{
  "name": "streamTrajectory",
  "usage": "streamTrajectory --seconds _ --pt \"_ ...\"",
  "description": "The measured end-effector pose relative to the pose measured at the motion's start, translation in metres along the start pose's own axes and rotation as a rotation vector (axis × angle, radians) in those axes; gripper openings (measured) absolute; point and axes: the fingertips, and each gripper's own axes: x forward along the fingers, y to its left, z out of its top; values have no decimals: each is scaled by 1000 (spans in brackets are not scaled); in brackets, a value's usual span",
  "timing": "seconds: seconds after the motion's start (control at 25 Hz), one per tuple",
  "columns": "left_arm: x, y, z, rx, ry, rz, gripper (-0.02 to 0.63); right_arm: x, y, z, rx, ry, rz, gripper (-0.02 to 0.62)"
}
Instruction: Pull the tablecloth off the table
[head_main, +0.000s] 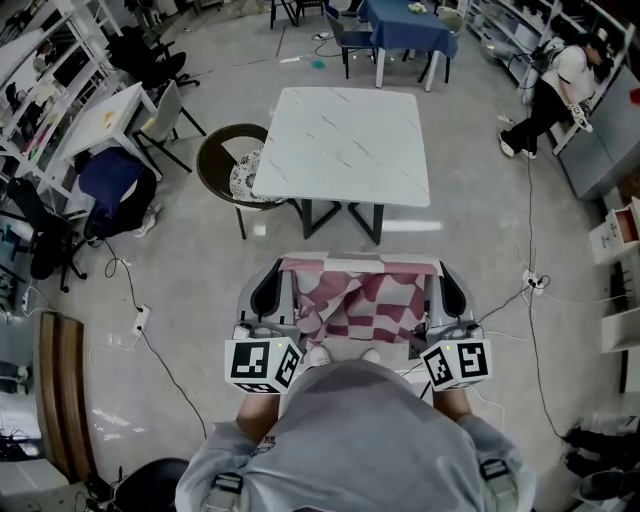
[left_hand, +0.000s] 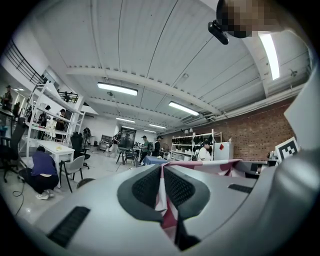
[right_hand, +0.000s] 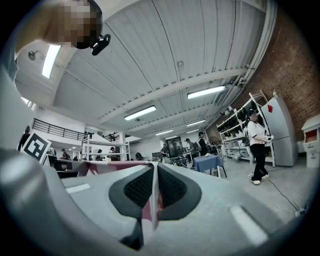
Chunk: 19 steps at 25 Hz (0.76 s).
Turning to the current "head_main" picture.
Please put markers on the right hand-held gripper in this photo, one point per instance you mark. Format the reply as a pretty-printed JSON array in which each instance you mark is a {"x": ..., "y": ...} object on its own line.
[{"x": 470, "y": 360}]

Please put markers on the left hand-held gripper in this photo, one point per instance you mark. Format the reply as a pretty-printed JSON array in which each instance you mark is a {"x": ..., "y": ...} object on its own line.
[{"x": 250, "y": 362}]

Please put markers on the pink white checkered tablecloth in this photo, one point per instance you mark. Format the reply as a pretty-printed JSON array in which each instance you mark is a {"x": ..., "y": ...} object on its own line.
[{"x": 360, "y": 305}]

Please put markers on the person's right forearm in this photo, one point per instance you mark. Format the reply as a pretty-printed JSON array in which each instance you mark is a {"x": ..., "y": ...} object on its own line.
[{"x": 450, "y": 402}]

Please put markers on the person's left forearm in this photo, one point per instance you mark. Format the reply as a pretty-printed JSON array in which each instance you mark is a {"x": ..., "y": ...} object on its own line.
[{"x": 257, "y": 415}]

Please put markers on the person's left white shoe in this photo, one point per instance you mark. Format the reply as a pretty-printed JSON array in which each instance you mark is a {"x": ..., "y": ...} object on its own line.
[{"x": 319, "y": 355}]

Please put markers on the person's white shoe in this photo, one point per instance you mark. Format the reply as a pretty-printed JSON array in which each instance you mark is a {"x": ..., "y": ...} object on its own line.
[
  {"x": 319, "y": 355},
  {"x": 371, "y": 355}
]

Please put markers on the person's right white shoe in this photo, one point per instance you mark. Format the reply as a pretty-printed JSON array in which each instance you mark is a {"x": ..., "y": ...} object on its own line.
[{"x": 371, "y": 355}]

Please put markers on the white power strip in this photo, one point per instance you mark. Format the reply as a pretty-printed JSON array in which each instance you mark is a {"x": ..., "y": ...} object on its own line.
[
  {"x": 26, "y": 300},
  {"x": 532, "y": 280},
  {"x": 142, "y": 320},
  {"x": 505, "y": 119}
]

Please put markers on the floral seat cushion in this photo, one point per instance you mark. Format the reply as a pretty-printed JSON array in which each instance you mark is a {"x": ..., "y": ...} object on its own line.
[{"x": 242, "y": 175}]

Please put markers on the dark round wicker chair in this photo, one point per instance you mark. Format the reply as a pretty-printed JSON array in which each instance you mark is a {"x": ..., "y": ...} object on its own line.
[{"x": 210, "y": 160}]

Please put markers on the person's grey sweatshirt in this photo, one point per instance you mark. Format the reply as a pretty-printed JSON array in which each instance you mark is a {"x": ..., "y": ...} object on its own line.
[{"x": 360, "y": 440}]

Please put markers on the white marble table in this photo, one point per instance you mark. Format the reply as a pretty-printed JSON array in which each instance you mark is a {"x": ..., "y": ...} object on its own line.
[{"x": 345, "y": 145}]

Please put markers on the white open box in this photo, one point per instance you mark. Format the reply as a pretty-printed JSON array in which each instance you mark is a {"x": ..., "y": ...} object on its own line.
[
  {"x": 607, "y": 240},
  {"x": 620, "y": 332}
]

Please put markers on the black bag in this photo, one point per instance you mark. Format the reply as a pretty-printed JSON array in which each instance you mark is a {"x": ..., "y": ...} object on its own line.
[{"x": 600, "y": 450}]

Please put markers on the grey chair with black legs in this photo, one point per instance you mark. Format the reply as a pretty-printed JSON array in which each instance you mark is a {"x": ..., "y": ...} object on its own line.
[{"x": 167, "y": 107}]

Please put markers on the grey cabinet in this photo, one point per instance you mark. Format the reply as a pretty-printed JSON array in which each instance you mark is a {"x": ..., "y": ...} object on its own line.
[{"x": 605, "y": 150}]

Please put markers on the black round stool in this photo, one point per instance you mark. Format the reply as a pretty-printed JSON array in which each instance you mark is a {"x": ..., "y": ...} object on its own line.
[{"x": 150, "y": 487}]

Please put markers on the brown wooden bench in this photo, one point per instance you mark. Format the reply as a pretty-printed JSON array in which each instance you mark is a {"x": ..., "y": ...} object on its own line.
[{"x": 65, "y": 390}]

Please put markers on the plain white rectangular table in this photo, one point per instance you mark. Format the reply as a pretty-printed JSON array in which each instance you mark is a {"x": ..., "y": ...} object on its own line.
[{"x": 100, "y": 140}]

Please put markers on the black office chair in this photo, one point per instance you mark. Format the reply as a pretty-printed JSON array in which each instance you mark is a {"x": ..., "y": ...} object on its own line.
[
  {"x": 45, "y": 240},
  {"x": 145, "y": 60}
]

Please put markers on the small yellow object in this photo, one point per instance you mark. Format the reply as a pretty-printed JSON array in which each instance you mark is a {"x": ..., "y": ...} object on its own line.
[{"x": 108, "y": 118}]

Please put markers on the blue chair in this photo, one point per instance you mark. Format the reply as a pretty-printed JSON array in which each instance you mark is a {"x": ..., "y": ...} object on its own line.
[{"x": 350, "y": 35}]

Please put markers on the blue-covered table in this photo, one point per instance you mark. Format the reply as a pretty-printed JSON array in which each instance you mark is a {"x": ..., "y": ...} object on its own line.
[{"x": 405, "y": 25}]

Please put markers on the small red tag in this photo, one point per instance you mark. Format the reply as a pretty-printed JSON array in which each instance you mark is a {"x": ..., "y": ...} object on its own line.
[{"x": 635, "y": 96}]

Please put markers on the white metal shelf unit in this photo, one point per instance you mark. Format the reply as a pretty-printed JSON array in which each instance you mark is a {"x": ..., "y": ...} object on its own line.
[
  {"x": 92, "y": 50},
  {"x": 530, "y": 30}
]

